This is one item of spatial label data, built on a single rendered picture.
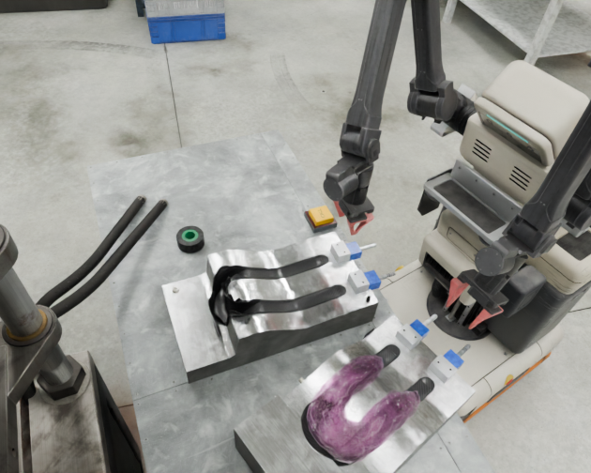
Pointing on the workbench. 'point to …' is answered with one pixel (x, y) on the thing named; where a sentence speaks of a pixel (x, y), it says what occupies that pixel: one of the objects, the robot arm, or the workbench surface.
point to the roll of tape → (190, 239)
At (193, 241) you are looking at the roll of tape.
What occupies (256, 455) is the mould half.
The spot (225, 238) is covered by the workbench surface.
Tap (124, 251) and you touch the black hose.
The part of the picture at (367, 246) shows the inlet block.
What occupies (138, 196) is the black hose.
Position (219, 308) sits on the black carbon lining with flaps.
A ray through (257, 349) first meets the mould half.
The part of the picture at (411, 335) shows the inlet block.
